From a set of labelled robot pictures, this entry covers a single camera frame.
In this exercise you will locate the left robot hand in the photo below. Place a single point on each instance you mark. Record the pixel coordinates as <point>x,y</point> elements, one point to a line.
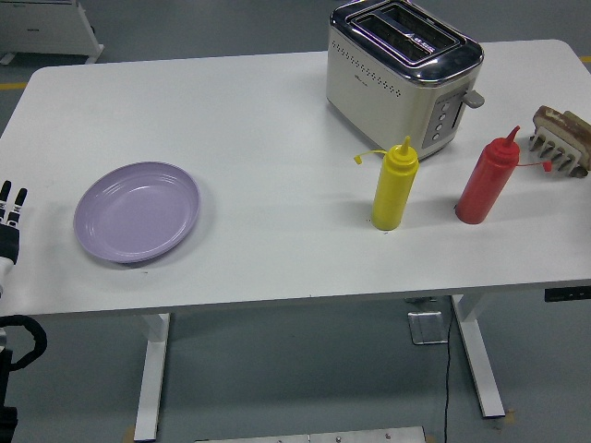
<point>10,240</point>

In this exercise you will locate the purple plate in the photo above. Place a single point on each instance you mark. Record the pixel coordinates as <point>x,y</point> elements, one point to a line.
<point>138,212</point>

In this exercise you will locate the cream and chrome toaster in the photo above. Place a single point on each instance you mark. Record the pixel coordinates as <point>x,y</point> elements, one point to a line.
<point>378,92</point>

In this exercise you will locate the bread slice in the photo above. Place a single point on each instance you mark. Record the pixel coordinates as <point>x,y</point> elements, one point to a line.
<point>565,127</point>

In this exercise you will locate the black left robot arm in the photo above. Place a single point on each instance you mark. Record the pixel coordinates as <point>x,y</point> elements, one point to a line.
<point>39,341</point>

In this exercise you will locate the white table leg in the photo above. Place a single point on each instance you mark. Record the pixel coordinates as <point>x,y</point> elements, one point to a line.
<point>152,369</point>
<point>480,360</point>

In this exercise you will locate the white cabinet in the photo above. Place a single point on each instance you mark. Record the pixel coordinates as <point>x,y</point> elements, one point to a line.
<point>46,27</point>

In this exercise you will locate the yellow squeeze bottle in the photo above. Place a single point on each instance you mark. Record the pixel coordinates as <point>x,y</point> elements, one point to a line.
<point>392,194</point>

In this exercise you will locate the metal floor box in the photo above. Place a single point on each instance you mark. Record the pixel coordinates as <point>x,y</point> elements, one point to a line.
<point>427,327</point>

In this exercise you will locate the red squeeze bottle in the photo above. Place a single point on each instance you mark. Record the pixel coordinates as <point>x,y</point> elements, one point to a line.
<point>485,184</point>

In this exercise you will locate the metal toast rack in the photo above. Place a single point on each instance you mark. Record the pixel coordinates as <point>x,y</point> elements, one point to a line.
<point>554,154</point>

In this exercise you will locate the black table control panel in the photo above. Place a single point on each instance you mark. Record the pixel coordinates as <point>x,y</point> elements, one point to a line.
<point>568,294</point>

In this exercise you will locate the grey metal base plate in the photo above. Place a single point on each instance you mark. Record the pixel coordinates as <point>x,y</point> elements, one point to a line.
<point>309,436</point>

